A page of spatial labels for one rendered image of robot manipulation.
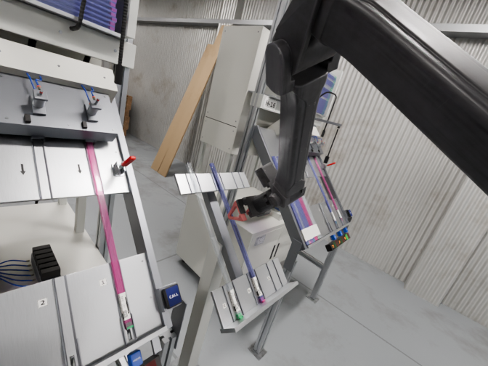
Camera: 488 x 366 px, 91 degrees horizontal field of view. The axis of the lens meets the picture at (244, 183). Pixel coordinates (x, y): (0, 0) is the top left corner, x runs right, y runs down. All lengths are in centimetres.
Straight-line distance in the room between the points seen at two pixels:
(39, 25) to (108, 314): 70
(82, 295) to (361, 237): 289
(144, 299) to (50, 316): 19
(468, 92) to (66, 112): 75
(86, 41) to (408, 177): 284
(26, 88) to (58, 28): 18
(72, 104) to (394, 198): 287
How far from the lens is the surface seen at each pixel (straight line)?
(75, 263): 109
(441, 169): 301
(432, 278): 310
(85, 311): 68
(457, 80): 27
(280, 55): 35
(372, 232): 315
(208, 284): 99
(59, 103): 78
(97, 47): 88
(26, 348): 67
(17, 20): 85
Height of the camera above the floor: 129
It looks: 17 degrees down
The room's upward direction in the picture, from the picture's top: 16 degrees clockwise
